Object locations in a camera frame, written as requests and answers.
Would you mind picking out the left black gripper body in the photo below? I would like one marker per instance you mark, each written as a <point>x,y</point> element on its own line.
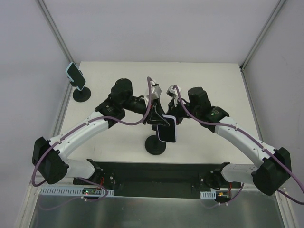
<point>149,111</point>

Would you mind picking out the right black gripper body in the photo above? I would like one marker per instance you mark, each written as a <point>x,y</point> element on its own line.
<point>173,110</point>

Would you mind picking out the phone with lilac case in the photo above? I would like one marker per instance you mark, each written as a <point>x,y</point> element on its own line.
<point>167,133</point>

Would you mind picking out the black phone stand corner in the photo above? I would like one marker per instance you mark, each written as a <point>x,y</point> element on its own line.
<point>153,145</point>

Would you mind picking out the black phone stand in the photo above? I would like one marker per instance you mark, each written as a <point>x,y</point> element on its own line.
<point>81,93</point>

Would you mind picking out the phone with light blue case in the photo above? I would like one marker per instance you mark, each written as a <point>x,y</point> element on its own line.
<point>75,76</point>

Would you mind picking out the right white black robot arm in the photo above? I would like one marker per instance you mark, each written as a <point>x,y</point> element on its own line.
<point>270,167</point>

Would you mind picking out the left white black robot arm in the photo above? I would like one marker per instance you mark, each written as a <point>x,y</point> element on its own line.
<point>51,157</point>

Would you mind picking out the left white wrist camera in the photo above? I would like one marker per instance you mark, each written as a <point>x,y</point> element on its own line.
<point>155,92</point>

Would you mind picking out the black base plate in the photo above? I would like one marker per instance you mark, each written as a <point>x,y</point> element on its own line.
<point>160,180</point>

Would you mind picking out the right aluminium frame rail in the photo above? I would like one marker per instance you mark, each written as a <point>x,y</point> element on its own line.
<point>251,102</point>

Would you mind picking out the aluminium frame rail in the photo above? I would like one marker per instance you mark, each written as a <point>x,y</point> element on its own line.
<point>251,102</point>
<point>62,108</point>

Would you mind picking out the right aluminium frame post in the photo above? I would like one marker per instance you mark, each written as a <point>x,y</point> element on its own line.
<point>262,34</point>

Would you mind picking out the aluminium frame post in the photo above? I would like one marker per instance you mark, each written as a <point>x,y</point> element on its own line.
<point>262,34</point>
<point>55,31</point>

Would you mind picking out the left aluminium frame rail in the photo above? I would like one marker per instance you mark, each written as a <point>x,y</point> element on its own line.
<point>62,108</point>

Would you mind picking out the right white cable duct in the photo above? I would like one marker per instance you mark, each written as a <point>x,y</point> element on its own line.
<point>208,195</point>

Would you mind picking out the white cable duct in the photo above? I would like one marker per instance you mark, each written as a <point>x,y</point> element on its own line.
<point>208,195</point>
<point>75,191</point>

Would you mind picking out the left white cable duct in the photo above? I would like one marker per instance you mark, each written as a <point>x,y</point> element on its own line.
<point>75,191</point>

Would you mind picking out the left aluminium frame post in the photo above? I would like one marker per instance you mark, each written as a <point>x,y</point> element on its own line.
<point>55,31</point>

